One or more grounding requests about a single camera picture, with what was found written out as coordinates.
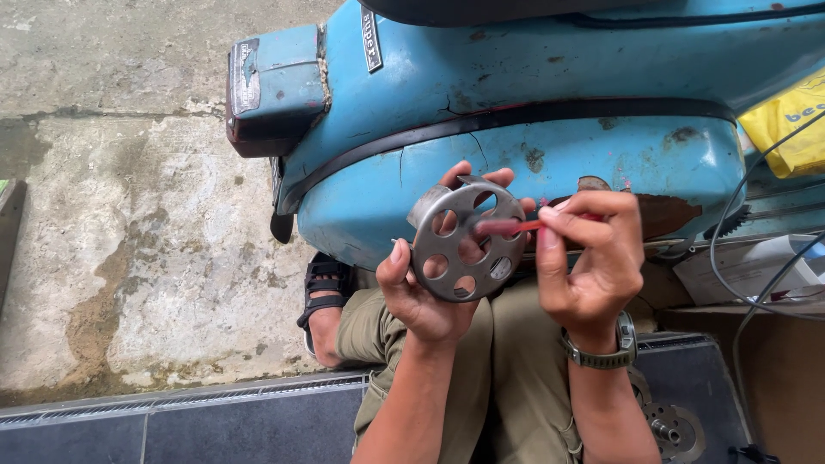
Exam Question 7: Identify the person's left hand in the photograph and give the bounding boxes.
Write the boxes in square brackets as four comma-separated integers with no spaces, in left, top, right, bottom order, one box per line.
[376,161,537,345]

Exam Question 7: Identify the round perforated metal drum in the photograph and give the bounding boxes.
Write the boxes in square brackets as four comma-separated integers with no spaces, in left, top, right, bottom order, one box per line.
[406,175,528,304]

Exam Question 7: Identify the olive trousers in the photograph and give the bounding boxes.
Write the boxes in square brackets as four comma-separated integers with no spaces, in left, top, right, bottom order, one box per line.
[335,277,585,464]

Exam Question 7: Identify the small red brush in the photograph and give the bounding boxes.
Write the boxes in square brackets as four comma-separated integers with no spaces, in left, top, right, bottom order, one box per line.
[476,213,605,237]

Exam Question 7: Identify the round metal gear assembly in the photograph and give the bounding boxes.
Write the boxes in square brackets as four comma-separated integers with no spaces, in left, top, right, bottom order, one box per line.
[641,402,707,464]

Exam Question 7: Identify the blue scooter body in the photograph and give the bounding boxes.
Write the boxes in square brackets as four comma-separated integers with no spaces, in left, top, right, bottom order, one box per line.
[226,0,825,273]

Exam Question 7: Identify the small metal gear disc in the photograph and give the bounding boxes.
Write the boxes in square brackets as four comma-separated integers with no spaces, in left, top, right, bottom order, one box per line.
[628,366,652,408]

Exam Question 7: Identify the scooter tail light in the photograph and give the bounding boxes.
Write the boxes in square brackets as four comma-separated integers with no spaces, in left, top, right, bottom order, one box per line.
[226,24,330,159]

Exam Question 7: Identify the white box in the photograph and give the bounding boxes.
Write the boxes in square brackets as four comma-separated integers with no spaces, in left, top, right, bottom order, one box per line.
[673,233,825,308]

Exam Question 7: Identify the grey cable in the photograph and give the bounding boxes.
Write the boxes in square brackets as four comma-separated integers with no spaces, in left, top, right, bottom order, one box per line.
[709,110,825,323]
[731,231,825,420]

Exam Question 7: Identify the black strap sandal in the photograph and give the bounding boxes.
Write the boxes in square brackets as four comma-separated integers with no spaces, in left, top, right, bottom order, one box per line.
[296,252,356,359]

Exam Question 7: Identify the black scooter seat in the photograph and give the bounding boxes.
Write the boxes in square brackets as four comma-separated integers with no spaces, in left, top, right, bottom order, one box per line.
[357,0,684,27]

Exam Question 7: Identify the brown cardboard box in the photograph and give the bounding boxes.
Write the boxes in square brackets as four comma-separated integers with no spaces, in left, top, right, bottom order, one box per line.
[656,302,825,464]

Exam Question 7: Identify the yellow plastic bag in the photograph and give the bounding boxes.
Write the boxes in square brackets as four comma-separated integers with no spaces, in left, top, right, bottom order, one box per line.
[737,67,825,180]

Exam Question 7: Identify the person's right hand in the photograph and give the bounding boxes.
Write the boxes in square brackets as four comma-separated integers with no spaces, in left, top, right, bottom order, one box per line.
[535,190,645,337]

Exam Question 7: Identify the olive strap wristwatch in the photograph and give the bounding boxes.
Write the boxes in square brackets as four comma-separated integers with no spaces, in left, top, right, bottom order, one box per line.
[560,311,639,371]

